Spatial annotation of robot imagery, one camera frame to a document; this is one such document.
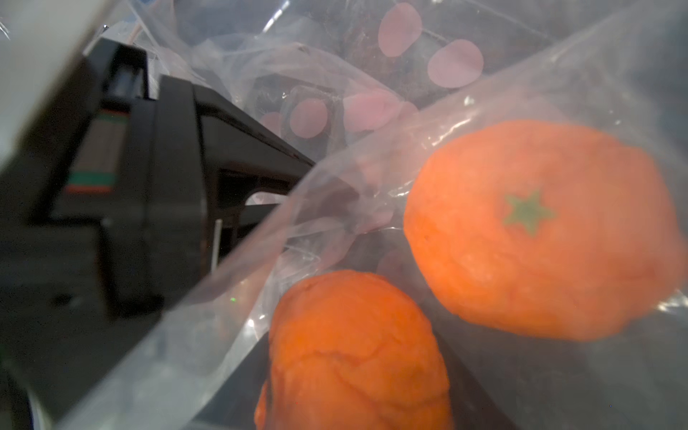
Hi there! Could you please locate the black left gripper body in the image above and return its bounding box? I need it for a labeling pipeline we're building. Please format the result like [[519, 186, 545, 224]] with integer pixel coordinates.
[[0, 37, 162, 420]]

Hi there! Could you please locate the orange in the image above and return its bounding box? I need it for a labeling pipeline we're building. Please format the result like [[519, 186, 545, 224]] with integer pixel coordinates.
[[403, 120, 687, 340], [254, 271, 454, 429]]

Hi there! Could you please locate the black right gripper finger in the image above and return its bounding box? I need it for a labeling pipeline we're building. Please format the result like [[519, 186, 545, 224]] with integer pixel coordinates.
[[155, 76, 314, 301]]

